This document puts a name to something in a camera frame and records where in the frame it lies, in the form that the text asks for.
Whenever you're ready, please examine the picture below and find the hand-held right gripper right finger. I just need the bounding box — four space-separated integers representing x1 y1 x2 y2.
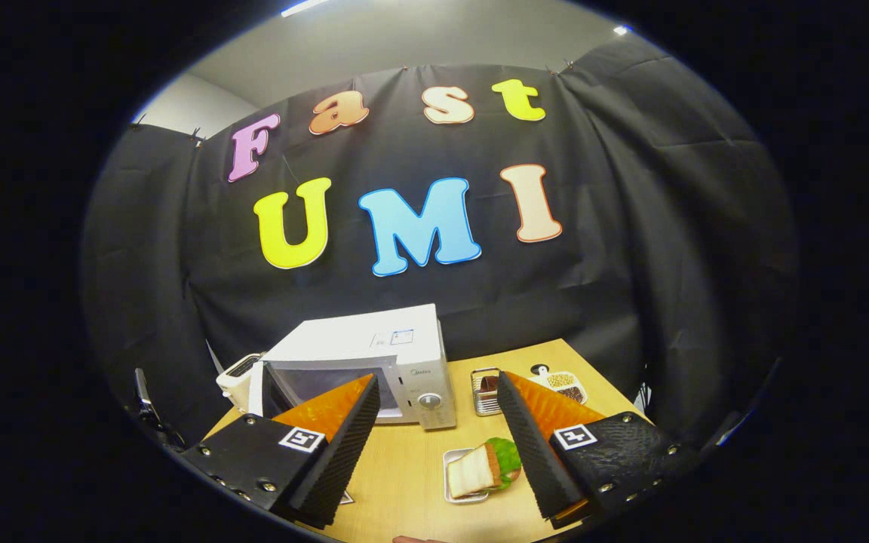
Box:
496 371 699 529

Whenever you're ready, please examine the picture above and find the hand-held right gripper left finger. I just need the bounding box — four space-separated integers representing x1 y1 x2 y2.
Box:
180 374 381 529

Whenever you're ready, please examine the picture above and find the sandwich with green lettuce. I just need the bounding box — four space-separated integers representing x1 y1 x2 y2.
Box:
447 437 522 499

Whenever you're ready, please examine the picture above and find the white microwave oven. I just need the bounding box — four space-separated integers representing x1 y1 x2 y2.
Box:
247 304 458 431

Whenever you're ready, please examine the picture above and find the white divided plate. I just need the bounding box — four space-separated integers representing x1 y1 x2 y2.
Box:
529 364 588 406

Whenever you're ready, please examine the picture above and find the small white tray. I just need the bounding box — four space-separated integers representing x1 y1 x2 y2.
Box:
443 448 490 505

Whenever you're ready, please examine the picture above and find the white toaster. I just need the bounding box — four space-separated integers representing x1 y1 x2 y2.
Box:
216 352 266 414

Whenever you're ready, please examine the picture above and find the black backdrop cloth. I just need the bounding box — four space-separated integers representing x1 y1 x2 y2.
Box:
80 34 801 453

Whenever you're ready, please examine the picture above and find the metal wire basket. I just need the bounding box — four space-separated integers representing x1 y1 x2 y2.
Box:
471 367 503 417

